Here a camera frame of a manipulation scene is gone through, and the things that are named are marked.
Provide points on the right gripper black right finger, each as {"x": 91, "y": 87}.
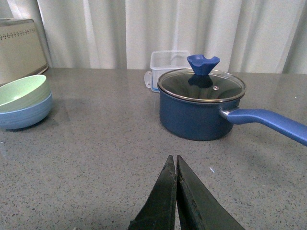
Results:
{"x": 197, "y": 207}

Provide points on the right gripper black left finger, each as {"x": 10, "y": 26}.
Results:
{"x": 158, "y": 212}

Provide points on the green bowl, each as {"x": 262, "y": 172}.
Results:
{"x": 23, "y": 93}

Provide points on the blue bowl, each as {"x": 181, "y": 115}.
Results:
{"x": 27, "y": 116}

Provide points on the glass lid with blue knob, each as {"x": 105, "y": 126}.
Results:
{"x": 201, "y": 82}

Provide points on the clear plastic food container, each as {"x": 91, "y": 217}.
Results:
{"x": 162, "y": 62}

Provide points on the blue saucepan with handle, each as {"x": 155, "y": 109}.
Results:
{"x": 210, "y": 121}

